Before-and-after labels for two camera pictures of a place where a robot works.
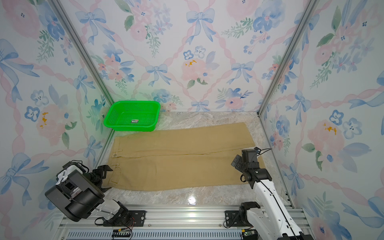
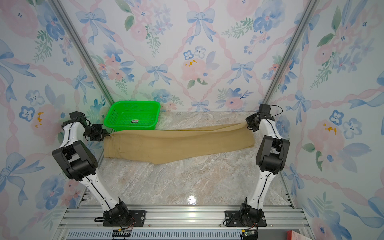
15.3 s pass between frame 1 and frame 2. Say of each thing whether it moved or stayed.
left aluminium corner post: stayed
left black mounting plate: stayed
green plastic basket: stayed
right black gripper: moved
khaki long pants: moved
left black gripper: moved
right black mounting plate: stayed
